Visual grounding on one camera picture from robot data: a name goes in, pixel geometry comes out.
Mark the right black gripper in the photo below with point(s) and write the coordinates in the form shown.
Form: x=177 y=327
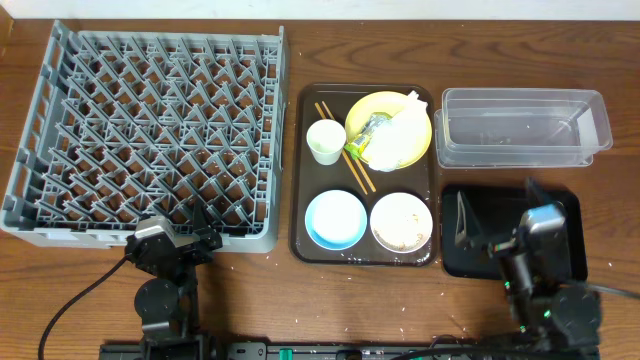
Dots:
x=468 y=232

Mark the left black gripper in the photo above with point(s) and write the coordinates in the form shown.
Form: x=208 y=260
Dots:
x=195 y=242

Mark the white bowl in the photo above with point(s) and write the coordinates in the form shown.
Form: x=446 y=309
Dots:
x=402 y=203

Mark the rice and food scraps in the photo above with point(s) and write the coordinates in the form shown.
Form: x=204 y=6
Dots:
x=400 y=232

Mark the white napkin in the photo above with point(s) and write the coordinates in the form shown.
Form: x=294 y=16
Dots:
x=404 y=141

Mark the white paper cup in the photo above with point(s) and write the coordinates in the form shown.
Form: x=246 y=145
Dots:
x=326 y=139

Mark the yellow plastic plate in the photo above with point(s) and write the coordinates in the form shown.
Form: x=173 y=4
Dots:
x=389 y=102

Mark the green yellow snack wrapper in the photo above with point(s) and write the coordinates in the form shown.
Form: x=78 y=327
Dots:
x=357 y=146

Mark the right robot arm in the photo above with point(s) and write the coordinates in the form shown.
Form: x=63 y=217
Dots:
x=553 y=317

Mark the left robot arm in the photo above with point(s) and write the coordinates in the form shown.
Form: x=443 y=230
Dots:
x=168 y=303

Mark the black waste tray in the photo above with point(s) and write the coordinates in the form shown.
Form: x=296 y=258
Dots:
x=499 y=210

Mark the clear plastic waste bin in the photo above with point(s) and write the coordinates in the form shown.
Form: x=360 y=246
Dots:
x=520 y=128

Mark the grey plastic dishwasher rack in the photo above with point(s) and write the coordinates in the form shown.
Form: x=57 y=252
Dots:
x=124 y=125

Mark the light blue bowl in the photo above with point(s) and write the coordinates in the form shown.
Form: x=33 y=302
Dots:
x=336 y=220

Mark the right wooden chopstick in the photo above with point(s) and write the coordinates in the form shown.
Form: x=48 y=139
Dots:
x=363 y=174

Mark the wooden chopstick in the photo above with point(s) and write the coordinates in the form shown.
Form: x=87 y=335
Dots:
x=363 y=174
x=323 y=111

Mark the dark brown serving tray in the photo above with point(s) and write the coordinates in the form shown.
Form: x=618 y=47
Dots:
x=311 y=179

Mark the left wooden chopstick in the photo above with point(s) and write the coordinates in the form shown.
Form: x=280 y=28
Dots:
x=323 y=111

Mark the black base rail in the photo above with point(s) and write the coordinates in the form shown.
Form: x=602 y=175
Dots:
x=262 y=351

